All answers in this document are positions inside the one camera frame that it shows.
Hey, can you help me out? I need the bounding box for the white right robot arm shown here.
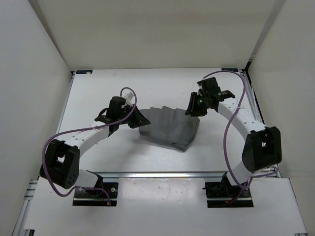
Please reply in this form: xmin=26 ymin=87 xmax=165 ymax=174
xmin=186 ymin=90 xmax=282 ymax=197

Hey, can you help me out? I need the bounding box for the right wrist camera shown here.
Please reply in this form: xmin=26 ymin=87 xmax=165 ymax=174
xmin=197 ymin=77 xmax=221 ymax=96

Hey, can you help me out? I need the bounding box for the blue corner label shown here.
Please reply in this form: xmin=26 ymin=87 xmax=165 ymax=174
xmin=221 ymin=68 xmax=239 ymax=72
xmin=76 ymin=70 xmax=93 ymax=74

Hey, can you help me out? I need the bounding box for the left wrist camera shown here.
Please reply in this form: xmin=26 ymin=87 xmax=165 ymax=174
xmin=106 ymin=92 xmax=134 ymax=118

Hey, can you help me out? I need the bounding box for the aluminium left side rail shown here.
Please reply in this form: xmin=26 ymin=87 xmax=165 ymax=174
xmin=40 ymin=71 xmax=76 ymax=177

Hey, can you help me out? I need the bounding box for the blue corner label left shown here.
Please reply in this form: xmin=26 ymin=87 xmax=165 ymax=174
xmin=76 ymin=70 xmax=93 ymax=74

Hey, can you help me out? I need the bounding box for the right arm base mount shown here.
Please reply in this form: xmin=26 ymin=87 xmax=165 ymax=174
xmin=202 ymin=180 xmax=254 ymax=208

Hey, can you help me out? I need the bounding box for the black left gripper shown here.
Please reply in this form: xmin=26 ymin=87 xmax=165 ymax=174
xmin=117 ymin=104 xmax=150 ymax=129

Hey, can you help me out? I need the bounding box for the blue corner label right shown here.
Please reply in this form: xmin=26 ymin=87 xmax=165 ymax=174
xmin=221 ymin=68 xmax=239 ymax=72

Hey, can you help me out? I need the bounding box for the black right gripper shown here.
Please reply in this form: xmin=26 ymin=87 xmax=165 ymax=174
xmin=185 ymin=92 xmax=209 ymax=117

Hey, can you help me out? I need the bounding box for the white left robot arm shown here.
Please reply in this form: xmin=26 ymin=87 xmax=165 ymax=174
xmin=39 ymin=105 xmax=150 ymax=197

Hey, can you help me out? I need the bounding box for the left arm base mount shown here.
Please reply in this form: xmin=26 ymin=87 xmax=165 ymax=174
xmin=72 ymin=173 xmax=119 ymax=207

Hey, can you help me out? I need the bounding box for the grey pleated skirt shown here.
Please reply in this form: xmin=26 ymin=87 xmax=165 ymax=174
xmin=139 ymin=106 xmax=200 ymax=152

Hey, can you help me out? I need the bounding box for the aluminium table edge rail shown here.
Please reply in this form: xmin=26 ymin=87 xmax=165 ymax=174
xmin=96 ymin=172 xmax=225 ymax=178

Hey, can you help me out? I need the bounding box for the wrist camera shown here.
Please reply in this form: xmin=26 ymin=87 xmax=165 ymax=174
xmin=197 ymin=77 xmax=221 ymax=96
xmin=106 ymin=92 xmax=134 ymax=118

